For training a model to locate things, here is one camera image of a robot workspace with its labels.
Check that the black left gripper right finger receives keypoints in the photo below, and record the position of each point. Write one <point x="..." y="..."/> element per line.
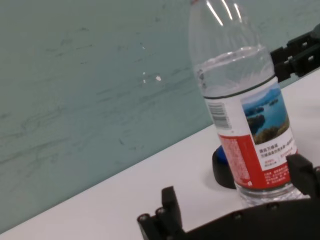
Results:
<point x="303" y="176"/>

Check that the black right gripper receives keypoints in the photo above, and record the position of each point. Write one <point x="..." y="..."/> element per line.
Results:
<point x="315" y="31"/>

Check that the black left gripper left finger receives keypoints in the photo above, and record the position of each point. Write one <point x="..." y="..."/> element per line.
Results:
<point x="170" y="212"/>

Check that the clear water bottle red cap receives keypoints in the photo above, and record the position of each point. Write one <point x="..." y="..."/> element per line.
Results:
<point x="240" y="112"/>

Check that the blue round lid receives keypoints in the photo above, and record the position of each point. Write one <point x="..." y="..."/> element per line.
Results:
<point x="221" y="170"/>

